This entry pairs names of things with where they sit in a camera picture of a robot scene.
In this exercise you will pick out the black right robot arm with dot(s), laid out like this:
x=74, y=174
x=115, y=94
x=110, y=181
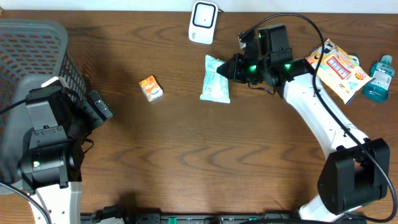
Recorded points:
x=356, y=168

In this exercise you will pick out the small orange packet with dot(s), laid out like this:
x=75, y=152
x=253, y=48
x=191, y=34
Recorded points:
x=151, y=88

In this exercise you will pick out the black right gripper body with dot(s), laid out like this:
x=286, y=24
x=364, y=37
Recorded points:
x=250, y=70

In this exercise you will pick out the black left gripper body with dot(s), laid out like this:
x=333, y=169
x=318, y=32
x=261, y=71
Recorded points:
x=87, y=119

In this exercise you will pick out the yellow snack bag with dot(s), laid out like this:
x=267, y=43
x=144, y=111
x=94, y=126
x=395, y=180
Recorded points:
x=339, y=71

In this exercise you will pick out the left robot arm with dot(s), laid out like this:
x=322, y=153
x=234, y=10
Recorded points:
x=51, y=167

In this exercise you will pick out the small green round-logo box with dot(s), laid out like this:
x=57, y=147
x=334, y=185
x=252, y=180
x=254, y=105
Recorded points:
x=355, y=59

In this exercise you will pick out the grey plastic mesh basket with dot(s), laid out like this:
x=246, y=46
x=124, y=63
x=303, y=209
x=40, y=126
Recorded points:
x=32, y=52

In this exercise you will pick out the blue mouthwash bottle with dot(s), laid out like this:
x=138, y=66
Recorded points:
x=382, y=73

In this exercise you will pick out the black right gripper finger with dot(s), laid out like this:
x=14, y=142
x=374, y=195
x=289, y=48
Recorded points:
x=227, y=73
x=229, y=66

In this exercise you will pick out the teal snack pack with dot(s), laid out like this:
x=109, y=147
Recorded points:
x=215, y=86

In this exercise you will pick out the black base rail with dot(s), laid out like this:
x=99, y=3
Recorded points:
x=156, y=218

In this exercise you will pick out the white barcode scanner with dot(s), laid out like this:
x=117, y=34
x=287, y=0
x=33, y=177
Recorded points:
x=202, y=22

